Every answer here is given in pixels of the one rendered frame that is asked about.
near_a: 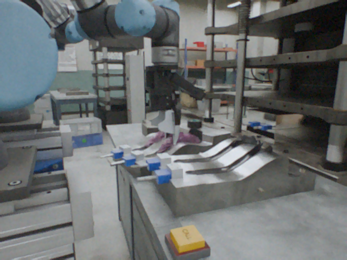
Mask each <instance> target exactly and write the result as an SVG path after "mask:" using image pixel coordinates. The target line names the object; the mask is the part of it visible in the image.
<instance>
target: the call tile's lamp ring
mask: <svg viewBox="0 0 347 260"><path fill-rule="evenodd" d="M169 235H170V233H168V234H165V236H166V237H167V239H168V241H169V243H170V245H171V247H172V249H173V251H174V253H175V255H176V256H181V255H186V254H190V253H193V252H198V251H202V250H206V249H208V248H210V246H209V245H208V244H207V242H206V241H205V245H206V246H205V247H201V248H197V249H195V250H190V251H186V252H182V253H178V252H177V250H176V248H175V246H174V244H173V243H172V241H171V238H170V236H169Z"/></svg>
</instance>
